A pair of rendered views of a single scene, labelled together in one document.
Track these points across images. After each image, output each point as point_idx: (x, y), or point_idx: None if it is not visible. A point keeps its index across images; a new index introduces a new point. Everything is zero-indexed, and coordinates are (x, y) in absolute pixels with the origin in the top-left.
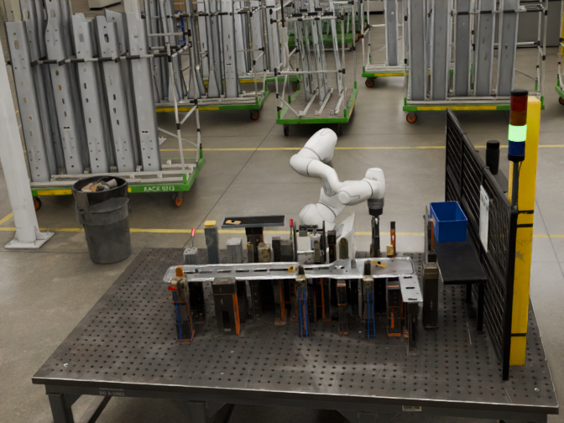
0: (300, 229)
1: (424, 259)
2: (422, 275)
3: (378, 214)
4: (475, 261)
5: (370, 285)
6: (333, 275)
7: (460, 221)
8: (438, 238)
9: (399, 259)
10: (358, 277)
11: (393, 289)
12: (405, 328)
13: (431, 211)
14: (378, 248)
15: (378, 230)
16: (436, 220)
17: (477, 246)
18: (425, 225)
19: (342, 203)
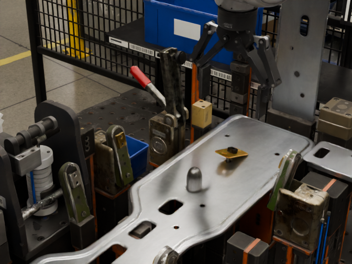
0: (16, 152)
1: (101, 123)
2: (149, 150)
3: (256, 22)
4: (349, 72)
5: (325, 210)
6: (200, 234)
7: (259, 9)
8: (232, 58)
9: (231, 127)
10: (250, 205)
11: (341, 194)
12: (333, 263)
13: (165, 11)
14: (264, 113)
15: (274, 64)
16: (216, 21)
17: None
18: (289, 25)
19: (273, 1)
